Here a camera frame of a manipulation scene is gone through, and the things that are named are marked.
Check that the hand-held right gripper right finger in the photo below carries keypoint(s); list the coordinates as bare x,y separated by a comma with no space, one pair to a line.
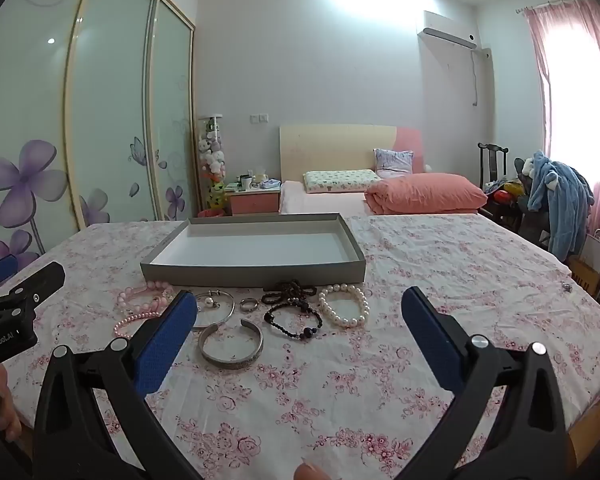
430,340

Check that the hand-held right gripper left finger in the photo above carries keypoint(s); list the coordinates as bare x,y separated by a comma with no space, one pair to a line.
166,342

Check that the thin silver bangle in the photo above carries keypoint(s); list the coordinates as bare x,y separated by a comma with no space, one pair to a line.
208,301

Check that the wide silver cuff bangle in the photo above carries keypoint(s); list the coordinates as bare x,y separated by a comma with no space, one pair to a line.
230,365

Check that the grey cardboard tray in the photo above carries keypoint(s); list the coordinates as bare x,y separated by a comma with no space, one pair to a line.
250,247

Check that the person's left hand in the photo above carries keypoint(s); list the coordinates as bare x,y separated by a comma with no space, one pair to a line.
4,400

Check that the person's right hand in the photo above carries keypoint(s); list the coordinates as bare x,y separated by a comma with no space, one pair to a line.
311,472

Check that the folded orange duvet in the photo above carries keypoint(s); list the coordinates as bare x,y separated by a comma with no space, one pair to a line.
425,192

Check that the grey chair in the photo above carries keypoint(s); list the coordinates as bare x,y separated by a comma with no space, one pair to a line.
532,225

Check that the pink and cream nightstand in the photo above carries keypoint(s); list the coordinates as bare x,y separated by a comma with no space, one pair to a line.
252,202

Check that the cardboard box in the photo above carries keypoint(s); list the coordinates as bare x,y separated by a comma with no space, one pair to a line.
587,272

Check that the pink bed mattress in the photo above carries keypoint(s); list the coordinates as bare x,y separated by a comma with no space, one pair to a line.
325,202

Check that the purple pillow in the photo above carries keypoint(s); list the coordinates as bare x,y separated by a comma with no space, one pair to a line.
392,162

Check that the floral print pillow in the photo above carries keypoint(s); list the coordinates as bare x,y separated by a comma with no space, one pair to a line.
340,180

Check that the floral sliding door wardrobe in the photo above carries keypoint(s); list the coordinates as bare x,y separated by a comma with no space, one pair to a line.
115,110

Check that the plush toy tower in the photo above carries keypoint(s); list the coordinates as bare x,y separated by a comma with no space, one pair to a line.
212,160

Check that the blue cloth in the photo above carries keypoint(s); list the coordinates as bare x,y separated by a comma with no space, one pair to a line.
269,183

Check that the dark wooden chair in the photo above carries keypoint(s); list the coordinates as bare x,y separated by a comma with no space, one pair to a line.
492,160

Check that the blue fleece garment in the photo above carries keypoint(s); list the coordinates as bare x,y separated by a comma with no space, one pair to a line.
562,195

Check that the cream and pink headboard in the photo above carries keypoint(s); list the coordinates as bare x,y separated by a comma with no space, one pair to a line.
330,145

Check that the white pipe cover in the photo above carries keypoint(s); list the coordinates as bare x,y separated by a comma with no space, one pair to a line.
485,77

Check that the white air conditioner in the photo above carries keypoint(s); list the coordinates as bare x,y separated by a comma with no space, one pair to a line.
447,30

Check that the wall light switch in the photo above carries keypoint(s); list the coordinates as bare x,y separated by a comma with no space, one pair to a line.
259,119

